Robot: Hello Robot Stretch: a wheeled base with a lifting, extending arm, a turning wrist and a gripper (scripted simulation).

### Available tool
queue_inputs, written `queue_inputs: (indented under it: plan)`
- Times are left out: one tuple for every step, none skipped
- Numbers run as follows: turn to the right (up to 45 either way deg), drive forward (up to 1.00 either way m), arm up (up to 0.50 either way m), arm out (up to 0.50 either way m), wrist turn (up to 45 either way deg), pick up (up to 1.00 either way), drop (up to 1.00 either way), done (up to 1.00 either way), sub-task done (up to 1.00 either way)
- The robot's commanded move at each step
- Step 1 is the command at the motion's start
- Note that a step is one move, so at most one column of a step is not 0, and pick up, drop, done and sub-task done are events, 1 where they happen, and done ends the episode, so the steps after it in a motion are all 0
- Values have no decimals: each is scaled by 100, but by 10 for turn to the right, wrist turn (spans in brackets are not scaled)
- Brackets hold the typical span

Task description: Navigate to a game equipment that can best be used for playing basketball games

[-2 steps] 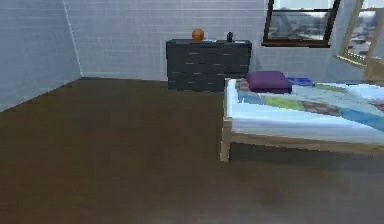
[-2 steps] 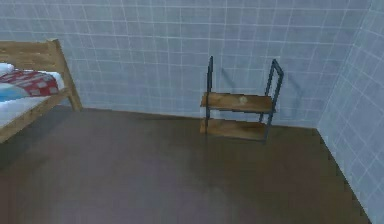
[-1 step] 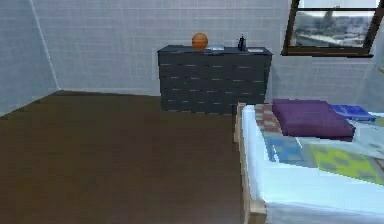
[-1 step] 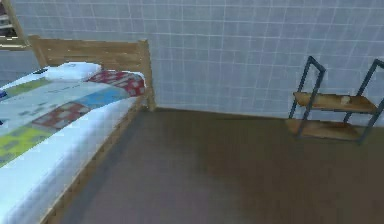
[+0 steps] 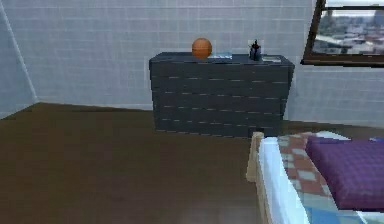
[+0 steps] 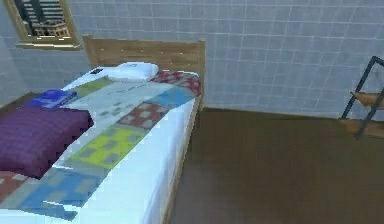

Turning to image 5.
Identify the wooden bed with white mattress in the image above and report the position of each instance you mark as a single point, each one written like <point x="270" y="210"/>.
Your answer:
<point x="276" y="186"/>

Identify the grey flat book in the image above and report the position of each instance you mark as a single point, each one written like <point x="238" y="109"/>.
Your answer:
<point x="271" y="59"/>

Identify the blue book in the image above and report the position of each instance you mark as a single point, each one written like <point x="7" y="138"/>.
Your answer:
<point x="220" y="56"/>

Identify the red checked blanket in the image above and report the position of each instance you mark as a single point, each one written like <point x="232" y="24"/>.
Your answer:
<point x="300" y="166"/>

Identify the dark brown framed window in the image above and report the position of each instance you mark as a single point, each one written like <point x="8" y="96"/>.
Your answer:
<point x="350" y="33"/>

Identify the dark grey chest of drawers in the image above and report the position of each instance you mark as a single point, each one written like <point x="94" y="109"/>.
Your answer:
<point x="220" y="96"/>

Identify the purple pillow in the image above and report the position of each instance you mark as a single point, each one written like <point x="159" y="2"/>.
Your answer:
<point x="353" y="171"/>

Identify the orange basketball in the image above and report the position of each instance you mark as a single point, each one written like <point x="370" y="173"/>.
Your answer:
<point x="201" y="48"/>

